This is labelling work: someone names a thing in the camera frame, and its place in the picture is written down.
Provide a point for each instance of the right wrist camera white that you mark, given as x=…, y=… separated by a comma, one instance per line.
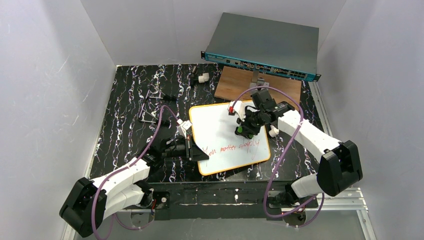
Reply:
x=237, y=108

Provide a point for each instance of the yellow-framed whiteboard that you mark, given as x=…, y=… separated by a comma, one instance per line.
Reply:
x=213, y=131

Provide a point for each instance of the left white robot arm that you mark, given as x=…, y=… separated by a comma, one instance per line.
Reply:
x=90, y=201

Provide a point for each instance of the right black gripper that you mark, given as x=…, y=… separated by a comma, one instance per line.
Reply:
x=247, y=122

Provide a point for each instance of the aluminium frame rail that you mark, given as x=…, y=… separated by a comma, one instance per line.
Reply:
x=231, y=200

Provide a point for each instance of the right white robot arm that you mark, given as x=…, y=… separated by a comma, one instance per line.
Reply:
x=339, y=162

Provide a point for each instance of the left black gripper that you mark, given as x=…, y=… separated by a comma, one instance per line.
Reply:
x=190, y=151

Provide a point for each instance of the wooden board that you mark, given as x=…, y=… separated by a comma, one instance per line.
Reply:
x=234, y=81

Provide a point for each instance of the teal network switch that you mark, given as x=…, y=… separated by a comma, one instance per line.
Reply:
x=271, y=47

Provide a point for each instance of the grey metal bracket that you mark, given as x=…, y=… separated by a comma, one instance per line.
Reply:
x=257, y=81

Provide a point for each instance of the black and white marker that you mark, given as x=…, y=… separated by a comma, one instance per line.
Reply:
x=194, y=78

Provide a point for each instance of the green bone-shaped eraser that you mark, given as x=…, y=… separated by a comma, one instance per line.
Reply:
x=240, y=131

